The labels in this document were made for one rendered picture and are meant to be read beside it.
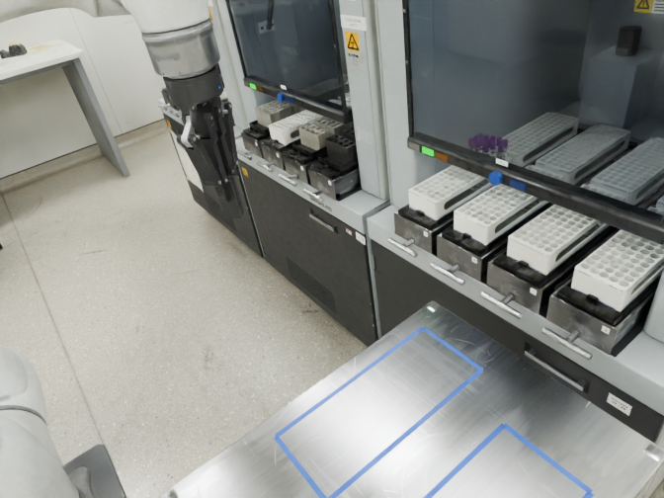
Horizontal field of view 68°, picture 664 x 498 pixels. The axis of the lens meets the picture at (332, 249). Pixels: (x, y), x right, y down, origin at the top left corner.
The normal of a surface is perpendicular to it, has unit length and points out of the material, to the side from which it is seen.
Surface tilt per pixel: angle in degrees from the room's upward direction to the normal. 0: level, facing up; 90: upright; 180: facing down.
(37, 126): 90
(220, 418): 0
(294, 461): 0
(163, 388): 0
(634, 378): 90
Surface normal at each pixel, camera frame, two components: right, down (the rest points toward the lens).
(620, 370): -0.79, 0.45
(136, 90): 0.60, 0.41
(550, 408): -0.14, -0.79
